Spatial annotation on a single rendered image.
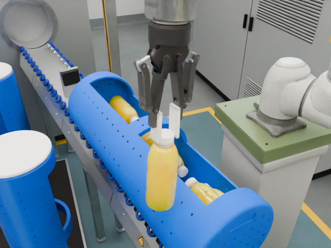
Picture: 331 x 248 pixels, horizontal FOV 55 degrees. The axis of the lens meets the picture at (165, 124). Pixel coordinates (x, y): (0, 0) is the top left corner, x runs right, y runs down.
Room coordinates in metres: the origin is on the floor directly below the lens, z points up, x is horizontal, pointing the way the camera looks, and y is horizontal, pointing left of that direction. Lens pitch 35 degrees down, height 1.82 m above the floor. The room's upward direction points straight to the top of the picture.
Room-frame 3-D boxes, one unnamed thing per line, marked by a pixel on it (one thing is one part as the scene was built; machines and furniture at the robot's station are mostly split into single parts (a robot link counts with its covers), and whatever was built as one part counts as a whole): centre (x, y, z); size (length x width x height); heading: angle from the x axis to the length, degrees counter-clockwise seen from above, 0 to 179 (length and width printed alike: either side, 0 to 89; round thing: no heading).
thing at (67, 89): (1.57, 0.51, 1.00); 0.10 x 0.04 x 0.15; 123
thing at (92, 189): (1.29, 0.42, 0.31); 0.06 x 0.06 x 0.63; 33
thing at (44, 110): (2.12, 0.95, 0.31); 0.06 x 0.06 x 0.63; 33
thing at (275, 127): (1.13, -0.45, 1.09); 0.22 x 0.18 x 0.06; 28
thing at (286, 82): (1.10, -0.47, 1.23); 0.18 x 0.16 x 0.22; 47
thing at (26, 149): (0.94, 0.58, 1.03); 0.28 x 0.28 x 0.01
